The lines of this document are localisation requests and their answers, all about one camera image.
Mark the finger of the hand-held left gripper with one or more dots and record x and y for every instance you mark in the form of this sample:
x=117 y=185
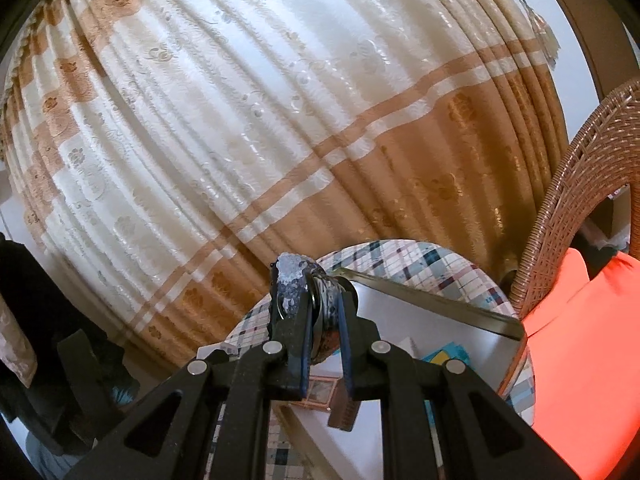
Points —
x=80 y=380

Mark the blue printed toy block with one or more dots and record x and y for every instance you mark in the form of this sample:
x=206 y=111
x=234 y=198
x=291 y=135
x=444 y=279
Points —
x=445 y=353

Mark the orange-red cushion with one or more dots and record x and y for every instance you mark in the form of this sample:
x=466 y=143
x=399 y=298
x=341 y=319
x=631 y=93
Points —
x=590 y=360

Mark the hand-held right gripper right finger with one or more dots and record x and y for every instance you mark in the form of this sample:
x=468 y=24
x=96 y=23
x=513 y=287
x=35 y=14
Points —
x=346 y=360

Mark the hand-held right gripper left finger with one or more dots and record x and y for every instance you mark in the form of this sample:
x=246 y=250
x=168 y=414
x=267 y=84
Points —
x=299 y=360

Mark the mottled grey stone toy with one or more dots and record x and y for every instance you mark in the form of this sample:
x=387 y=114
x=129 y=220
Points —
x=325 y=310

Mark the brown wooden frame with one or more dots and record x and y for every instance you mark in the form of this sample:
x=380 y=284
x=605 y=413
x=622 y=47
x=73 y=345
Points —
x=595 y=20

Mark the brown wicker chair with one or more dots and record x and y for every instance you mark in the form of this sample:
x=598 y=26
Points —
x=565 y=185

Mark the pink framed tile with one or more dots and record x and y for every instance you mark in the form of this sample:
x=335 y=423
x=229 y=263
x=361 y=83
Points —
x=320 y=392

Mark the cream and tan curtain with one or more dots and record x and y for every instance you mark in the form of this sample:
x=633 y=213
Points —
x=250 y=110

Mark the white metal-rimmed tray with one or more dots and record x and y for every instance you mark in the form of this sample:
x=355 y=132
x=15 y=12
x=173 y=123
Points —
x=425 y=320

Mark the brown rectangular block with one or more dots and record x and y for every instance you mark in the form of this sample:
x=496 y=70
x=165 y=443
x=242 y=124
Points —
x=342 y=412

